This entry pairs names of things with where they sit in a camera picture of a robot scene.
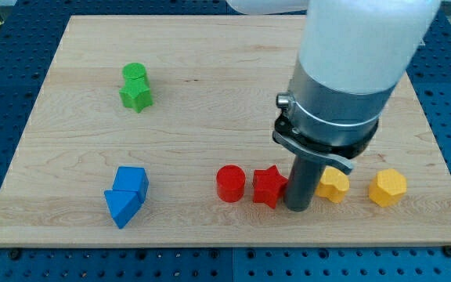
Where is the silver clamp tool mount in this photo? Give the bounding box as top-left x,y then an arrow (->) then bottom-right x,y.
272,62 -> 393,175

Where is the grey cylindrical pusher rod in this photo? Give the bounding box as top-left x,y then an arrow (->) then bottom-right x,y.
283,156 -> 325,212

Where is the yellow heart block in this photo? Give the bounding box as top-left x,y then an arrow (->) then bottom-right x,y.
316,166 -> 350,204

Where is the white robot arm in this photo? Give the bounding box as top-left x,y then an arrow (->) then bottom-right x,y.
227,0 -> 441,212

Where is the red star block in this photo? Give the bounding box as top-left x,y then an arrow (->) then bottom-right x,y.
252,165 -> 288,209

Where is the red cylinder block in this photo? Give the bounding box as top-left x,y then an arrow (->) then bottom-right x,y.
216,164 -> 246,203

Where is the yellow hexagon block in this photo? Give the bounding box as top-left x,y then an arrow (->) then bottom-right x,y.
368,168 -> 407,208

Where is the wooden board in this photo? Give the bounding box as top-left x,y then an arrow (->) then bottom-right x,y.
0,16 -> 451,248

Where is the blue cube block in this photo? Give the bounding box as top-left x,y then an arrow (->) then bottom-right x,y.
113,166 -> 149,204

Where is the blue triangle block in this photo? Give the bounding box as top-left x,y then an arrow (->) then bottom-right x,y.
104,190 -> 141,229

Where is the green star block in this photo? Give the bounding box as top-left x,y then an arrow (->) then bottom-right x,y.
119,78 -> 153,113

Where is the green cylinder block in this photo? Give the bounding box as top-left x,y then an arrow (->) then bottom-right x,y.
122,63 -> 150,86

